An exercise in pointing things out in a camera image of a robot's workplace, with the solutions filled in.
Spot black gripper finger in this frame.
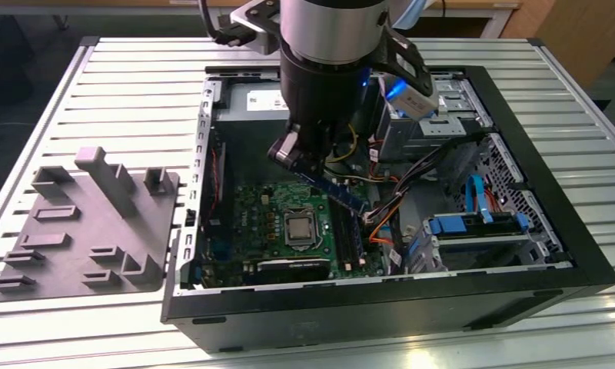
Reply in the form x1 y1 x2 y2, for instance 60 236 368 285
264 122 325 177
315 128 343 175

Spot dark blue RAM stick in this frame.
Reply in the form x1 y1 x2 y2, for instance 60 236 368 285
295 168 369 214
343 209 365 258

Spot grey power supply unit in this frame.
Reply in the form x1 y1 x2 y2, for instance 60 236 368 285
212 78 319 184

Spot green motherboard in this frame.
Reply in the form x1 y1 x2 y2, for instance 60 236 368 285
199 179 391 288

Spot silver CPU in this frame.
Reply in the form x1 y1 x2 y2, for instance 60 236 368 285
285 218 313 241

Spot silver metal disk bay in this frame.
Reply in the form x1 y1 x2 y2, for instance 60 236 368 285
376 75 494 162

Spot CPU socket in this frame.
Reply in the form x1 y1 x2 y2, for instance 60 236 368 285
280 207 321 254

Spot black graphics card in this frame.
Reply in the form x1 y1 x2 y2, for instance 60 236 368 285
243 256 333 285

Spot black disk blue carrier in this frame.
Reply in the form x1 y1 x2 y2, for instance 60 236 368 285
423 213 532 241

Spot wood-topped white-framed desk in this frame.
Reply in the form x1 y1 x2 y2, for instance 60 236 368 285
0 0 524 39

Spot black open PC case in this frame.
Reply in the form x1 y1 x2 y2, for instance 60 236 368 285
158 65 615 354

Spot grey plastic parts rack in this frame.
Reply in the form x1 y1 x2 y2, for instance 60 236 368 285
0 145 184 303

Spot wooden cabinet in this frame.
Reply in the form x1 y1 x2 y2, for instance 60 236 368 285
499 0 615 91

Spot yellow black power wires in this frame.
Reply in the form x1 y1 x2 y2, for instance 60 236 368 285
323 122 392 182

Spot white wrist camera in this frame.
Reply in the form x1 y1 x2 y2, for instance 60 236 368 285
381 75 440 122

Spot black camera bracket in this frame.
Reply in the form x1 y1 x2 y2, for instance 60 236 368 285
372 25 435 97

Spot black cable bundle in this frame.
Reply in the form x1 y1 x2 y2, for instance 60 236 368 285
360 130 494 224

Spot silver camera bracket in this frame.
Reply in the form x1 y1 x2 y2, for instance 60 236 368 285
212 0 284 55

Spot orange data wire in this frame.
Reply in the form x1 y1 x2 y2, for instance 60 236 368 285
367 209 405 245

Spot blue data wire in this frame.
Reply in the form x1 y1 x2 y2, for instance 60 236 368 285
463 175 496 224

